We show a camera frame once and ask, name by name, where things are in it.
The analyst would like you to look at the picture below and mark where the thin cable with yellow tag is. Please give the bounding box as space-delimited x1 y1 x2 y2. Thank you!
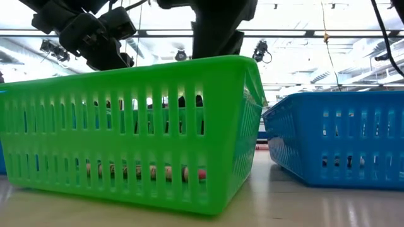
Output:
320 0 343 92

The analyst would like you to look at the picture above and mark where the blue slotted plastic basket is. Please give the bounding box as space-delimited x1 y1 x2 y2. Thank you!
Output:
0 141 8 175
261 90 404 190

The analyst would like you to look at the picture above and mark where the thin hanging black cable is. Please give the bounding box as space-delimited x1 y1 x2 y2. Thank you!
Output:
135 3 143 67

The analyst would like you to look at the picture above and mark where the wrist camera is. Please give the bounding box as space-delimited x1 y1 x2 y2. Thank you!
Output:
99 6 137 41
220 30 246 57

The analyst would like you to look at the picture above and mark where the black overhead frame bar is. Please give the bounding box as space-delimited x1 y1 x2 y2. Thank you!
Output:
0 29 404 39

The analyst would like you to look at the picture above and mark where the black ceiling spotlight cluster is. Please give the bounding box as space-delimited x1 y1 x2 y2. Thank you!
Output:
39 39 71 63

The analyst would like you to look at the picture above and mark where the black overhead camera with cable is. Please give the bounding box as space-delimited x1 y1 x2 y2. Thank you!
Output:
251 40 273 64

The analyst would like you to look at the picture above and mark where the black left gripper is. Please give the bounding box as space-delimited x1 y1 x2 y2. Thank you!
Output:
58 12 136 72

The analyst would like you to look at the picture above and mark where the green slotted plastic basket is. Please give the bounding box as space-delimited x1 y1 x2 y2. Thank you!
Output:
0 55 268 216

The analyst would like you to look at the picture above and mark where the black ceiling-mounted camera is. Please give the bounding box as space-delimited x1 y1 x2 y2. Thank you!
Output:
174 49 195 62

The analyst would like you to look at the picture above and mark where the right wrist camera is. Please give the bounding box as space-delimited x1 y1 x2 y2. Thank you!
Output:
220 30 246 57

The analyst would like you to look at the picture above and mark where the grey horizontal rail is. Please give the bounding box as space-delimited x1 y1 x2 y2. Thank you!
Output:
263 82 404 88

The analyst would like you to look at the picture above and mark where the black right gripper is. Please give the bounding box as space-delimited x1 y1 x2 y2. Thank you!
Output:
157 0 258 61

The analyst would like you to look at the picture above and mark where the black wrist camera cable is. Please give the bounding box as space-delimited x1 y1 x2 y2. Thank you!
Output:
370 0 404 79

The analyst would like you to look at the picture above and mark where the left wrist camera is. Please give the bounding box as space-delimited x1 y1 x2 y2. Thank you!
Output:
99 6 137 41

